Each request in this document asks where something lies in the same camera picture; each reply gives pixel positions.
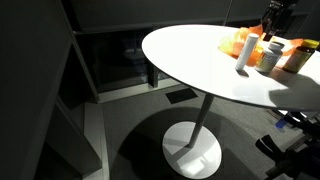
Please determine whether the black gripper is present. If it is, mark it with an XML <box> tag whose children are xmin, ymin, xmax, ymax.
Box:
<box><xmin>262</xmin><ymin>0</ymin><xmax>298</xmax><ymax>43</ymax></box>

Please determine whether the white capped pill bottle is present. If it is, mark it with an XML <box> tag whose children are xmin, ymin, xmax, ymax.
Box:
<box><xmin>254</xmin><ymin>41</ymin><xmax>286</xmax><ymax>75</ymax></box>

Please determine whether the tall white tube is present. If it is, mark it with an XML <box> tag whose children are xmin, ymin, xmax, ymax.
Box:
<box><xmin>234</xmin><ymin>32</ymin><xmax>260</xmax><ymax>72</ymax></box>

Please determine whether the orange plastic bag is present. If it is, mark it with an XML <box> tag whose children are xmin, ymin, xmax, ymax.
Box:
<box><xmin>218</xmin><ymin>23</ymin><xmax>305</xmax><ymax>68</ymax></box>

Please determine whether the amber bottle yellow cap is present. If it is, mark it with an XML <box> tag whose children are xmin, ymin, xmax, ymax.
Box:
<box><xmin>282</xmin><ymin>38</ymin><xmax>320</xmax><ymax>74</ymax></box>

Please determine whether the small blue knob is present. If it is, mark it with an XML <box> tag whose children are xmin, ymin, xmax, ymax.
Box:
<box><xmin>275</xmin><ymin>117</ymin><xmax>288</xmax><ymax>130</ymax></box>

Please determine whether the dark floor panel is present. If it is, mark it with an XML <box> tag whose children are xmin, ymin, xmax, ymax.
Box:
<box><xmin>165</xmin><ymin>87</ymin><xmax>199</xmax><ymax>105</ymax></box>

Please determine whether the black tripod stand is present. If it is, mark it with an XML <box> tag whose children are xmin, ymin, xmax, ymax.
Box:
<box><xmin>254</xmin><ymin>111</ymin><xmax>320</xmax><ymax>180</ymax></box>

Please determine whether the dark open shelf cabinet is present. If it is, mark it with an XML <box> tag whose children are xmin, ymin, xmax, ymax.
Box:
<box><xmin>59</xmin><ymin>0</ymin><xmax>232</xmax><ymax>103</ymax></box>

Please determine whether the white table pedestal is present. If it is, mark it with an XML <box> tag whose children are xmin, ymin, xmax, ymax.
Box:
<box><xmin>162</xmin><ymin>93</ymin><xmax>223</xmax><ymax>180</ymax></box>

